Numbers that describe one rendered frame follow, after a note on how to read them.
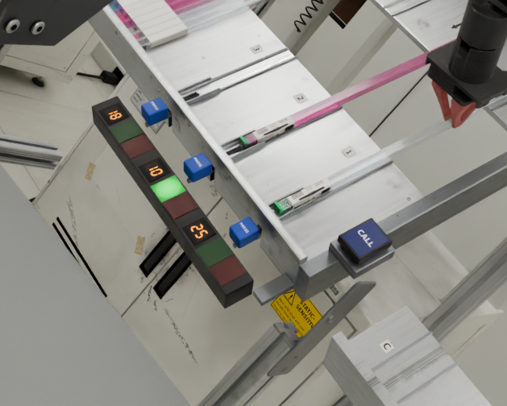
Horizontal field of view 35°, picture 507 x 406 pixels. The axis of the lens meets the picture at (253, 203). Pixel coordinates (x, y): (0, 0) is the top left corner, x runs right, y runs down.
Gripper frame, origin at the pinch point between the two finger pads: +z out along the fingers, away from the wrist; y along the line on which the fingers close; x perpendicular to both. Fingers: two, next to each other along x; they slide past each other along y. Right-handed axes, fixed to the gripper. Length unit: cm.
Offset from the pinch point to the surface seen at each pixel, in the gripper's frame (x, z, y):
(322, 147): 18.1, 0.6, 5.8
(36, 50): 13, 88, 140
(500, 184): -0.9, 4.5, -9.9
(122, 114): 37.6, 0.5, 24.7
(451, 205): 8.7, 2.5, -9.9
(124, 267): 37, 51, 34
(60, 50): 6, 91, 140
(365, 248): 25.6, -3.1, -11.7
